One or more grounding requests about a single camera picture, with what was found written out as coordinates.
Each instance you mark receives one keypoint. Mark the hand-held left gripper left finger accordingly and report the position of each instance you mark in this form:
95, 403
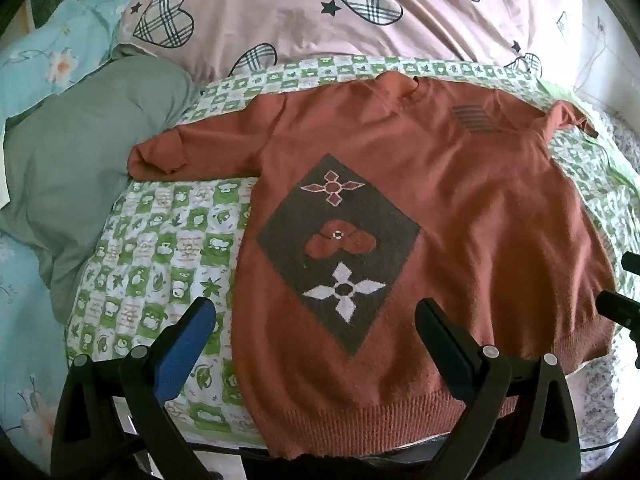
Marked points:
182, 347

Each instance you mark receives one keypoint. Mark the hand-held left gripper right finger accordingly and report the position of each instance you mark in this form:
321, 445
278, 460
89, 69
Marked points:
452, 355

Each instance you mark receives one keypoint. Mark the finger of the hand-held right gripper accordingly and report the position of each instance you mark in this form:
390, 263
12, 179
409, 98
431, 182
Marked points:
632, 262
622, 307

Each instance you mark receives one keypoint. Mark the orange knitted sweater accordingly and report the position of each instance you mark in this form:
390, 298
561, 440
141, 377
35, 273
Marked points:
425, 200

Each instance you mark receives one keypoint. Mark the green checkered blanket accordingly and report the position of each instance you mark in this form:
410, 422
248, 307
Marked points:
150, 260

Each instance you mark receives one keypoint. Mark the grey-green pillow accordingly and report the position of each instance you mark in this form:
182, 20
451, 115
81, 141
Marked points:
90, 160

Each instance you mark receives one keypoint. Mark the white paper sheet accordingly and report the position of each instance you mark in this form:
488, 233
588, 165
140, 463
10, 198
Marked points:
3, 192

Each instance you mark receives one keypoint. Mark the light blue floral sheet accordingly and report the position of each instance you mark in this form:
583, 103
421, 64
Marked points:
30, 60

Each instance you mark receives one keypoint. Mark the pink heart-print quilt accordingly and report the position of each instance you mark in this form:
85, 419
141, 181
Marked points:
300, 15

